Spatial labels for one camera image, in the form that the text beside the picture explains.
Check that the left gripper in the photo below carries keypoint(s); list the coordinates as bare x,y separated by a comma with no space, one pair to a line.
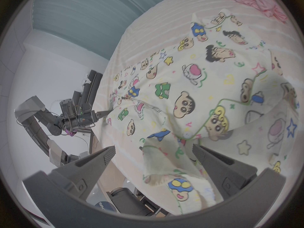
86,120

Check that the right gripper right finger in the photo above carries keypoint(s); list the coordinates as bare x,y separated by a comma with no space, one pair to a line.
225,174

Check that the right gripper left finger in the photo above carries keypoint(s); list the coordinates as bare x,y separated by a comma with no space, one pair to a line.
83,173

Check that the white printed pyjama top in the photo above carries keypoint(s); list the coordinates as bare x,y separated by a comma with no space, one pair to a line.
201,91

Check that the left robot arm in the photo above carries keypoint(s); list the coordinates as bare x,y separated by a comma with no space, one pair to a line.
29,107

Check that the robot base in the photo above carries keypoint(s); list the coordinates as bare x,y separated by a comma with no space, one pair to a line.
128,201

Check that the bed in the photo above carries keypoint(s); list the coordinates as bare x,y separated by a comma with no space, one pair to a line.
166,25

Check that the purple plastic bag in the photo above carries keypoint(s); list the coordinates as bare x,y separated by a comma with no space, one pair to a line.
71,133

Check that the white crumpled cloth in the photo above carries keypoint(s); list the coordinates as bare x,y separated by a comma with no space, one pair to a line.
87,80

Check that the blue-green curtain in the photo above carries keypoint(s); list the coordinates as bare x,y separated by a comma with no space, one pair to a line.
95,20

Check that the pink garment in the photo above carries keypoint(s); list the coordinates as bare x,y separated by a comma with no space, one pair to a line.
261,1

